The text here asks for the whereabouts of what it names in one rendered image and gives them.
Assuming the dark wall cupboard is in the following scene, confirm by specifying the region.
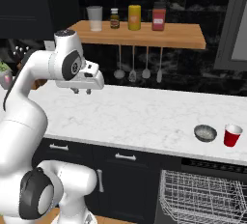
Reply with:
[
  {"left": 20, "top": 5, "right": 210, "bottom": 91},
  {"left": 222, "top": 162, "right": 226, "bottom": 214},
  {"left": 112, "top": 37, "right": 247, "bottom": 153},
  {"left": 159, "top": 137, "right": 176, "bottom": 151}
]
[{"left": 0, "top": 0, "right": 81, "bottom": 41}]

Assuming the potted plant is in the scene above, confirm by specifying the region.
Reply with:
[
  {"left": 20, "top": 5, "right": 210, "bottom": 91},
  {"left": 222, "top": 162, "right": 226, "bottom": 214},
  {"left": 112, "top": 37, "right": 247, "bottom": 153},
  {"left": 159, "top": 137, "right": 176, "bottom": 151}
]
[{"left": 0, "top": 60, "right": 14, "bottom": 91}]

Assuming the hanging metal spoon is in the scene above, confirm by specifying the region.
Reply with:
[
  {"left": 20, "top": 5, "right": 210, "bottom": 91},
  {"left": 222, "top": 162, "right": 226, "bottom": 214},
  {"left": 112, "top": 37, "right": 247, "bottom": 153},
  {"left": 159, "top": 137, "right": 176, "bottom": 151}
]
[{"left": 141, "top": 45, "right": 151, "bottom": 80}]

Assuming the dark cupboard door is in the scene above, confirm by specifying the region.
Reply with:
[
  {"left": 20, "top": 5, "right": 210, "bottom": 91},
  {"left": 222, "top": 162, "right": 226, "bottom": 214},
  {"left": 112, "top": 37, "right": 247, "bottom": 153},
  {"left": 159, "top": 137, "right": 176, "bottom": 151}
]
[{"left": 87, "top": 163, "right": 162, "bottom": 224}]

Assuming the yellow canister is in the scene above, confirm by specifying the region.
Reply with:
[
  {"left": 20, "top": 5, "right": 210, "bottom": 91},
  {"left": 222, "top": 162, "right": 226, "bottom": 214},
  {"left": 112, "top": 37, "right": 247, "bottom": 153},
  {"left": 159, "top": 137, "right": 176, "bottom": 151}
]
[{"left": 127, "top": 4, "right": 143, "bottom": 32}]

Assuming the silver drawer handle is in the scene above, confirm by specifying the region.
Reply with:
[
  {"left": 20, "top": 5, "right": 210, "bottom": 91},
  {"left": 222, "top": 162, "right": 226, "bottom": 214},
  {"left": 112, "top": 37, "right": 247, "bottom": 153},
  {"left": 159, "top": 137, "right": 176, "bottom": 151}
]
[
  {"left": 48, "top": 143, "right": 69, "bottom": 153},
  {"left": 114, "top": 152, "right": 138, "bottom": 162}
]

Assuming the hanging metal slotted spatula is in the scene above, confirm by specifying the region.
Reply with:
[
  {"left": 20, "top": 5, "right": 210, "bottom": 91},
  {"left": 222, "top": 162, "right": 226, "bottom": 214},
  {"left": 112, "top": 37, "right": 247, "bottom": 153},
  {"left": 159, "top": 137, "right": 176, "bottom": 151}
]
[{"left": 127, "top": 44, "right": 138, "bottom": 83}]

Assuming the black dishwasher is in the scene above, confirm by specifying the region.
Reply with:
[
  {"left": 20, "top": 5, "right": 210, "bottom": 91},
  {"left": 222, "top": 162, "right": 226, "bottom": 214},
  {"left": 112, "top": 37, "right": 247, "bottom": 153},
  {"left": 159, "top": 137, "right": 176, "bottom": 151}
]
[{"left": 153, "top": 155, "right": 247, "bottom": 224}]

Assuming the grey bowl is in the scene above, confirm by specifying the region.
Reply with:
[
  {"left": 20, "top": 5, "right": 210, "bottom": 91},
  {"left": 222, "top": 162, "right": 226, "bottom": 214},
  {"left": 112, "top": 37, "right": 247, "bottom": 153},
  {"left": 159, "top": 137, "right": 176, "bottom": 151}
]
[{"left": 193, "top": 124, "right": 218, "bottom": 144}]

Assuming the red cup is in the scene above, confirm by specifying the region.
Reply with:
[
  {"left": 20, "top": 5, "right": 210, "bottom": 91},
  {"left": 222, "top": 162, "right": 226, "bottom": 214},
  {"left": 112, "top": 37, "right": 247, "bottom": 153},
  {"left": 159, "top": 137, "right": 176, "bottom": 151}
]
[{"left": 223, "top": 123, "right": 244, "bottom": 149}]

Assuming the hanging metal ladle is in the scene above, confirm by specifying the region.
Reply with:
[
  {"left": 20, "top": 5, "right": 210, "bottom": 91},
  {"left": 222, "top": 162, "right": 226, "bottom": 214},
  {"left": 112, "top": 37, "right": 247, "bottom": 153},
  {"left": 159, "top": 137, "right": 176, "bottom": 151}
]
[{"left": 113, "top": 44, "right": 126, "bottom": 80}]

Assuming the wooden wall shelf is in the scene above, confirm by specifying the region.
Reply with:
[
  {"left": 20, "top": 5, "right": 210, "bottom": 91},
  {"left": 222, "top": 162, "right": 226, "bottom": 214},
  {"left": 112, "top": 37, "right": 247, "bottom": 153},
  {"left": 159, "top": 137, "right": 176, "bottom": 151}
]
[{"left": 68, "top": 19, "right": 207, "bottom": 50}]

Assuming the dark wide drawer front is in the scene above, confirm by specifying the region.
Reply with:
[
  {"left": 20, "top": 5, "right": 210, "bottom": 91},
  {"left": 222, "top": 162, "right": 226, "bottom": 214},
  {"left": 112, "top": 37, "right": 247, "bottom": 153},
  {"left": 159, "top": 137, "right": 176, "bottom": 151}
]
[{"left": 92, "top": 145, "right": 163, "bottom": 173}]

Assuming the grey window frame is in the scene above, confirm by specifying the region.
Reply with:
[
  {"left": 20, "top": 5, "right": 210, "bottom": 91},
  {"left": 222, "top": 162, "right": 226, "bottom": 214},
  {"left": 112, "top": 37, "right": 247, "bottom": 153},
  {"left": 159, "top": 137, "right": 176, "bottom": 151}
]
[{"left": 213, "top": 0, "right": 247, "bottom": 72}]

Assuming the red jar with dark lid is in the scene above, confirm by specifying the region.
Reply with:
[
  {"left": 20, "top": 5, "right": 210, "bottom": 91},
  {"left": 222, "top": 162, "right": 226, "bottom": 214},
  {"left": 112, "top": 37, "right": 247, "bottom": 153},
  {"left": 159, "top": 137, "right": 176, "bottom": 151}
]
[{"left": 151, "top": 1, "right": 168, "bottom": 32}]

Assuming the white wall socket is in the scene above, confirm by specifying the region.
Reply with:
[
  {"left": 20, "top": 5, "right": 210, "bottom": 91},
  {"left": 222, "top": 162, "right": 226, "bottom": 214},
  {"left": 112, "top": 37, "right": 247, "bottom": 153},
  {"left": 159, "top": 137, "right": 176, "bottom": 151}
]
[{"left": 43, "top": 40, "right": 57, "bottom": 51}]

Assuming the dark narrow drawer front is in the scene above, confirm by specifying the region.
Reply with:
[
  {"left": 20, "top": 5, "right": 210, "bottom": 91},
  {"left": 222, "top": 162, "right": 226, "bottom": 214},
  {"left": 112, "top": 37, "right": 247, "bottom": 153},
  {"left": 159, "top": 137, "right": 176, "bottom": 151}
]
[{"left": 38, "top": 137, "right": 95, "bottom": 168}]

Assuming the white wire dishwasher rack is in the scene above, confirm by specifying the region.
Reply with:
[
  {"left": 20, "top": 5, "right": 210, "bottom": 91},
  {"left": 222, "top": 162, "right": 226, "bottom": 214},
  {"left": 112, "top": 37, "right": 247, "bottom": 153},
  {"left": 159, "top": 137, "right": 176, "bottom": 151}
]
[{"left": 158, "top": 168, "right": 247, "bottom": 224}]

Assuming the clear glass cup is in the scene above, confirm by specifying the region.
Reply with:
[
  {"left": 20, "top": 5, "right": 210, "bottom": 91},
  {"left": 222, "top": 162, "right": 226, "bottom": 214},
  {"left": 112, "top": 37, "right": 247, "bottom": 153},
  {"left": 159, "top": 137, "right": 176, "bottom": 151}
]
[{"left": 86, "top": 5, "right": 104, "bottom": 32}]

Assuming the dark sauce bottle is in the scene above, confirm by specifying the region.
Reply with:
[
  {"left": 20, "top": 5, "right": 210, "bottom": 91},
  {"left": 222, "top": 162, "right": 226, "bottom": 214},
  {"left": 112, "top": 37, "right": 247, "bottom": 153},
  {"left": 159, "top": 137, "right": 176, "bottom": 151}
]
[{"left": 109, "top": 8, "right": 121, "bottom": 30}]

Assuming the hanging metal narrow spatula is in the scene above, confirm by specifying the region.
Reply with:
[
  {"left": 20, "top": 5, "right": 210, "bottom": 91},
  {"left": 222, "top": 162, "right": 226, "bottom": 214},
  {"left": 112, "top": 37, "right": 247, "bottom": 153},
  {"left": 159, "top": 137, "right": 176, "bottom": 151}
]
[{"left": 155, "top": 46, "right": 164, "bottom": 84}]

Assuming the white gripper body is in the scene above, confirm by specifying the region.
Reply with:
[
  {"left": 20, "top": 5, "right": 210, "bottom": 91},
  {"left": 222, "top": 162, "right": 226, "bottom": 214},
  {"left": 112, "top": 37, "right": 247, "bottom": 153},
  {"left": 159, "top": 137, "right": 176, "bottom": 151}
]
[{"left": 55, "top": 71, "right": 106, "bottom": 91}]

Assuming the silver cupboard door handle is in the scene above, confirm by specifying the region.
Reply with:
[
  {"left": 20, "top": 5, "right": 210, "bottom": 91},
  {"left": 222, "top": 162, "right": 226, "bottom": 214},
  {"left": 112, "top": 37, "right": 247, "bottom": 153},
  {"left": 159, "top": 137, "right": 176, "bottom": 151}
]
[{"left": 96, "top": 168, "right": 105, "bottom": 194}]

